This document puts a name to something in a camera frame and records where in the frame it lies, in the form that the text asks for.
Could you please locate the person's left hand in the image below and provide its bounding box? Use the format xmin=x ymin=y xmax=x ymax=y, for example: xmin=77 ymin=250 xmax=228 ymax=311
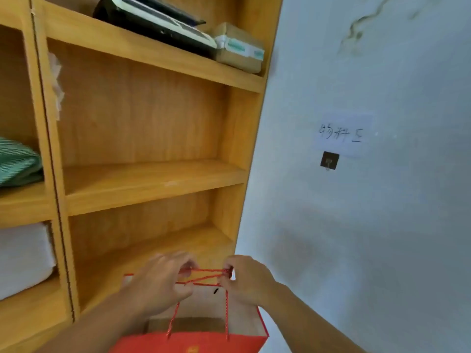
xmin=127 ymin=251 xmax=199 ymax=317

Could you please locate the dark adhesive wall hook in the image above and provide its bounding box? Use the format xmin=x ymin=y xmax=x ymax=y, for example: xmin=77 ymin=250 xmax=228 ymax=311
xmin=320 ymin=151 xmax=340 ymax=171

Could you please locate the red paper gift bag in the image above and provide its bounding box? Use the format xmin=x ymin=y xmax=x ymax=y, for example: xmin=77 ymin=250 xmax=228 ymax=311
xmin=109 ymin=267 xmax=269 ymax=353

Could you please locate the white crumpled paper scrap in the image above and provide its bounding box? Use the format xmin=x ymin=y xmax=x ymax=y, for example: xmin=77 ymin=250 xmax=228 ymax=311
xmin=48 ymin=52 xmax=65 ymax=121

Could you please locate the cardboard box with green tape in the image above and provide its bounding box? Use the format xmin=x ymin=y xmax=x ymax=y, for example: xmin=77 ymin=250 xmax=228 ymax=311
xmin=211 ymin=22 xmax=265 ymax=75

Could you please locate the person's left forearm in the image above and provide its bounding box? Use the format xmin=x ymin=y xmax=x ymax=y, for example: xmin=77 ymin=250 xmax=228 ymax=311
xmin=35 ymin=287 xmax=151 ymax=353

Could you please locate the person's right forearm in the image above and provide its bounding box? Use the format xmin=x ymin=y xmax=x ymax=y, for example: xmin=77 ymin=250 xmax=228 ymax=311
xmin=258 ymin=283 xmax=368 ymax=353

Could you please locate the person's right hand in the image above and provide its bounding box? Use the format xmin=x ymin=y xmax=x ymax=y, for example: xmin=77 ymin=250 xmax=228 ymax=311
xmin=217 ymin=254 xmax=281 ymax=308

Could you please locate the black and white printer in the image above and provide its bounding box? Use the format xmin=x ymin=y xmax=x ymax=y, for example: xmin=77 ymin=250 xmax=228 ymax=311
xmin=92 ymin=0 xmax=218 ymax=59

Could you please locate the white folded cloth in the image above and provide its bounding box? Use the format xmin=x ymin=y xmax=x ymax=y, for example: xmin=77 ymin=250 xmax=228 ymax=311
xmin=0 ymin=222 xmax=57 ymax=301

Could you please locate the wooden shelf unit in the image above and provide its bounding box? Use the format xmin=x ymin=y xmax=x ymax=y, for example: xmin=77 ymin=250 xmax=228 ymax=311
xmin=0 ymin=0 xmax=284 ymax=353

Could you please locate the green striped folded cloth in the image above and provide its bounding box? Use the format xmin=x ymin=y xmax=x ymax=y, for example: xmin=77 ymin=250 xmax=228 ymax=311
xmin=0 ymin=137 xmax=45 ymax=189

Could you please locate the white paper wall label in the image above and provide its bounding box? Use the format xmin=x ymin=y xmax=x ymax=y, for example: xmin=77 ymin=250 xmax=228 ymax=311
xmin=314 ymin=113 xmax=374 ymax=159

